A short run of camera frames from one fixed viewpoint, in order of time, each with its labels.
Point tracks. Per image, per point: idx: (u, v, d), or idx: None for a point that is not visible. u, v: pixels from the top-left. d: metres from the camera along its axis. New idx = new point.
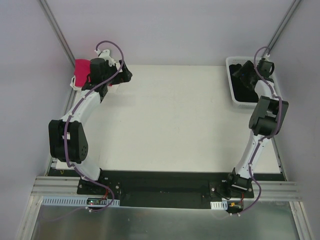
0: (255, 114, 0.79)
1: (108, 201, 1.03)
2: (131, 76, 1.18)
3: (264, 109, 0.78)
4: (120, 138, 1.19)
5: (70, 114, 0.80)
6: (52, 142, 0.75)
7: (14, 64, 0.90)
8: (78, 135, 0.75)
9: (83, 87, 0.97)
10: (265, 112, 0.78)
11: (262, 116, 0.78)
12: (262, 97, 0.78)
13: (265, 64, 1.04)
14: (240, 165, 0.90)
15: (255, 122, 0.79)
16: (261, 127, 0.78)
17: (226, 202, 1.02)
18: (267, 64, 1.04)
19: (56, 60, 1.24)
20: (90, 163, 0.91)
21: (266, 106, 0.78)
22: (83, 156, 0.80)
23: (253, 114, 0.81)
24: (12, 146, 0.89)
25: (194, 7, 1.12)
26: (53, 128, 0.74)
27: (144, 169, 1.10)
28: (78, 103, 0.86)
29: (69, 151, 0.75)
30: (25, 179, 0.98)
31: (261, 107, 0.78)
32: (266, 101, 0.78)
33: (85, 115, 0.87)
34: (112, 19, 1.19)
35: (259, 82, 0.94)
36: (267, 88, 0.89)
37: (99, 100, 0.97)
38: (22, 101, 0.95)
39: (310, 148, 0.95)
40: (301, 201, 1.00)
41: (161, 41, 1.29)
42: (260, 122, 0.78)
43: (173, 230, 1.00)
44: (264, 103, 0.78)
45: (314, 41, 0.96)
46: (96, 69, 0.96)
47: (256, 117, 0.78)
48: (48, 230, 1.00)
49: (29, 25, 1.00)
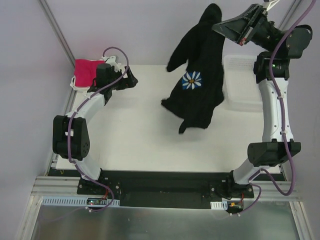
0: (257, 155, 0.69)
1: (108, 201, 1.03)
2: (136, 82, 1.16)
3: (267, 158, 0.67)
4: (120, 138, 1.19)
5: (75, 111, 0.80)
6: (55, 138, 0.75)
7: (14, 64, 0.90)
8: (81, 131, 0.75)
9: (89, 89, 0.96)
10: (270, 158, 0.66)
11: (266, 160, 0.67)
12: (268, 147, 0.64)
13: (292, 46, 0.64)
14: (240, 177, 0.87)
15: (254, 160, 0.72)
16: (263, 164, 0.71)
17: (226, 202, 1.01)
18: (295, 52, 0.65)
19: (56, 59, 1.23)
20: (92, 160, 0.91)
21: (269, 157, 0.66)
22: (84, 153, 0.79)
23: (256, 148, 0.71)
24: (12, 145, 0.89)
25: (194, 7, 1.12)
26: (57, 124, 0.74)
27: (144, 169, 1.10)
28: (84, 102, 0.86)
29: (71, 147, 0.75)
30: (24, 179, 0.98)
31: (262, 156, 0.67)
32: (272, 149, 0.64)
33: (89, 114, 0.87)
34: (112, 19, 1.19)
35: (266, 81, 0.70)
36: (277, 111, 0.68)
37: (103, 103, 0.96)
38: (22, 100, 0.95)
39: (310, 147, 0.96)
40: (301, 201, 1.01)
41: (161, 41, 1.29)
42: (264, 163, 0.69)
43: (173, 230, 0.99)
44: (267, 155, 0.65)
45: (314, 42, 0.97)
46: (100, 74, 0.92)
47: (256, 159, 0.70)
48: (48, 230, 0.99)
49: (30, 23, 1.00)
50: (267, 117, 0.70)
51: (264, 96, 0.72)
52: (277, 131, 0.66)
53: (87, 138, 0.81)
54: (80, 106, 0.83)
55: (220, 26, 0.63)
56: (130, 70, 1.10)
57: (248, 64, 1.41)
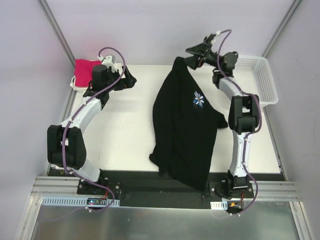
0: (233, 115, 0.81)
1: (108, 201, 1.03)
2: (135, 82, 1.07)
3: (239, 109, 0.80)
4: (120, 138, 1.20)
5: (70, 119, 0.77)
6: (49, 148, 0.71)
7: (14, 65, 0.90)
8: (76, 142, 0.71)
9: (84, 93, 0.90)
10: (241, 112, 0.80)
11: (240, 116, 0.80)
12: (234, 98, 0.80)
13: (229, 62, 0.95)
14: (235, 165, 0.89)
15: (235, 124, 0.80)
16: (243, 123, 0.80)
17: (226, 202, 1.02)
18: (233, 65, 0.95)
19: (56, 59, 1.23)
20: (90, 165, 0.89)
21: (240, 105, 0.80)
22: (80, 163, 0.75)
23: (231, 115, 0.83)
24: (12, 146, 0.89)
25: (194, 7, 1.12)
26: (51, 134, 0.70)
27: (144, 169, 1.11)
28: (79, 109, 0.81)
29: (66, 158, 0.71)
30: (24, 180, 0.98)
31: (236, 108, 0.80)
32: (239, 100, 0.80)
33: (85, 121, 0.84)
34: (112, 19, 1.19)
35: (221, 80, 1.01)
36: (232, 85, 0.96)
37: (101, 108, 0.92)
38: (22, 100, 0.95)
39: (310, 147, 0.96)
40: (301, 201, 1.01)
41: (161, 41, 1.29)
42: (240, 122, 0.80)
43: (173, 230, 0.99)
44: (238, 103, 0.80)
45: (314, 42, 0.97)
46: (96, 76, 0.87)
47: (235, 119, 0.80)
48: (48, 230, 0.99)
49: (30, 23, 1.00)
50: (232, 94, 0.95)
51: (225, 89, 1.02)
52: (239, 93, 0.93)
53: (84, 146, 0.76)
54: (76, 114, 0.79)
55: (188, 50, 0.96)
56: (128, 69, 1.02)
57: (247, 64, 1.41)
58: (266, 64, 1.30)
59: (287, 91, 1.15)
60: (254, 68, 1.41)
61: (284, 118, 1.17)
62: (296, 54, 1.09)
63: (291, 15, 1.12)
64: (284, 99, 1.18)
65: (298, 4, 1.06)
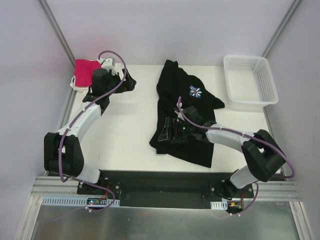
0: (258, 165, 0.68)
1: (108, 201, 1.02)
2: (135, 84, 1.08)
3: (259, 154, 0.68)
4: (121, 138, 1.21)
5: (68, 127, 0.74)
6: (46, 155, 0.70)
7: (13, 65, 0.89)
8: (73, 151, 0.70)
9: (84, 98, 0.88)
10: (263, 157, 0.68)
11: (265, 162, 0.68)
12: (246, 147, 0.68)
13: (190, 110, 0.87)
14: (241, 181, 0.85)
15: (265, 173, 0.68)
16: (271, 168, 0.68)
17: (226, 202, 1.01)
18: (195, 110, 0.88)
19: (56, 59, 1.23)
20: (90, 167, 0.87)
21: (257, 150, 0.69)
22: (77, 171, 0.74)
23: (252, 166, 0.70)
24: (12, 145, 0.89)
25: (193, 8, 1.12)
26: (49, 141, 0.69)
27: (144, 169, 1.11)
28: (78, 115, 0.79)
29: (63, 167, 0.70)
30: (24, 180, 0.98)
31: (256, 156, 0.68)
32: (252, 146, 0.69)
33: (83, 128, 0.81)
34: (112, 19, 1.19)
35: (208, 133, 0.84)
36: (226, 132, 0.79)
37: (99, 113, 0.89)
38: (21, 100, 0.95)
39: (310, 148, 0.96)
40: (301, 201, 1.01)
41: (161, 41, 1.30)
42: (269, 168, 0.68)
43: (173, 230, 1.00)
44: (254, 150, 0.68)
45: (314, 42, 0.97)
46: (97, 81, 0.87)
47: (262, 168, 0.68)
48: (48, 230, 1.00)
49: (29, 23, 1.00)
50: (235, 145, 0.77)
51: (219, 139, 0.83)
52: (241, 138, 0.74)
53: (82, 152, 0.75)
54: (75, 121, 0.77)
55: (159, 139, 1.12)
56: (129, 73, 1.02)
57: (247, 64, 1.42)
58: (267, 64, 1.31)
59: (287, 91, 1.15)
60: (254, 68, 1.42)
61: (284, 119, 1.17)
62: (296, 54, 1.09)
63: (291, 15, 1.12)
64: (284, 99, 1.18)
65: (298, 4, 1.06)
